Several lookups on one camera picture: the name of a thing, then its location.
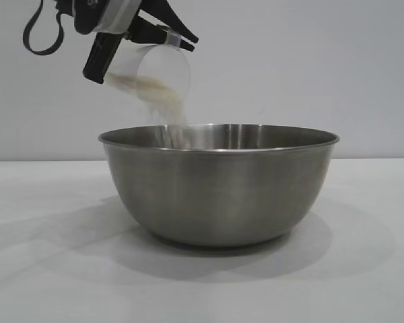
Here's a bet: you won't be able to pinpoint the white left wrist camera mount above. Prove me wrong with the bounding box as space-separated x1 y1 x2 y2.
73 0 143 35

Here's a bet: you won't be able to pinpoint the clear plastic measuring cup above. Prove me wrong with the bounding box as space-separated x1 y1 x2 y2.
106 28 193 112

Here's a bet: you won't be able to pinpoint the white rice grains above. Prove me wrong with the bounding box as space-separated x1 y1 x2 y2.
108 72 190 149

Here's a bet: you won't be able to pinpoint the looped black left camera cable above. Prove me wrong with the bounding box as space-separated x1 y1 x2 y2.
22 0 66 57

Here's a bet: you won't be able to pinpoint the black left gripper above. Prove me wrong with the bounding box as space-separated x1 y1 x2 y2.
73 0 201 85

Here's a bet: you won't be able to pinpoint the stainless steel mixing bowl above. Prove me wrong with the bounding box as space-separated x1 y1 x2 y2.
97 122 341 250

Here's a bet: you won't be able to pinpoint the white tablecloth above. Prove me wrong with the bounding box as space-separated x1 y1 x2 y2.
0 159 404 323

